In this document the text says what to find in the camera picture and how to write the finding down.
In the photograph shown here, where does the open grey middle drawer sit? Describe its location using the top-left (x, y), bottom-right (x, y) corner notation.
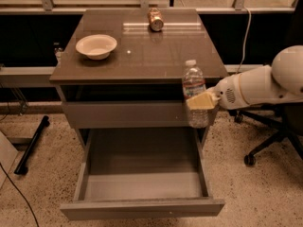
top-left (61, 127), bottom-right (224, 220)

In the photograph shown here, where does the white hanging cable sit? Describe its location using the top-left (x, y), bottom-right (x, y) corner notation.
top-left (235, 7), bottom-right (253, 75)

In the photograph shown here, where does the grey drawer cabinet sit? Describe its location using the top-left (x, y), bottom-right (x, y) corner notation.
top-left (50, 9), bottom-right (227, 143)

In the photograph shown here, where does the clear plastic water bottle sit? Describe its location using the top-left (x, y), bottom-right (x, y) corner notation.
top-left (182, 60), bottom-right (209, 129)

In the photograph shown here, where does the black office chair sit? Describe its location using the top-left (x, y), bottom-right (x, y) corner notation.
top-left (226, 0), bottom-right (303, 167)

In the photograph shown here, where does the white paper bowl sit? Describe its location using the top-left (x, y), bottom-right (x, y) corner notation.
top-left (76, 34), bottom-right (117, 61)

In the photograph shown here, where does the orange soda can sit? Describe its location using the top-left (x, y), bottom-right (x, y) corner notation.
top-left (148, 8), bottom-right (164, 32)

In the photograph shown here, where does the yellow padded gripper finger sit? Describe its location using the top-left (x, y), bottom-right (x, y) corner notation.
top-left (187, 92), bottom-right (220, 110)

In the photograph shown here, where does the black floor bar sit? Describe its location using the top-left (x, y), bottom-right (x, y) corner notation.
top-left (14, 115), bottom-right (50, 175)

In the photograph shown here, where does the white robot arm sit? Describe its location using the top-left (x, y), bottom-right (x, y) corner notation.
top-left (187, 45), bottom-right (303, 110)

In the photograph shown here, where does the metal window railing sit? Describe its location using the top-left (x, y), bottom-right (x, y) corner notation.
top-left (0, 0), bottom-right (303, 16)

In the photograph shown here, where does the black floor cable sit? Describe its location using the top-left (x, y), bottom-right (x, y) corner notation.
top-left (0, 164), bottom-right (41, 227)

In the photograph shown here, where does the closed grey top drawer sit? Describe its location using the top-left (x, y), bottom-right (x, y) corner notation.
top-left (62, 101), bottom-right (188, 129)

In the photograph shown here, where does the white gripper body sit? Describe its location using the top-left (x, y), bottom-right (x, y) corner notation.
top-left (207, 74), bottom-right (248, 110)

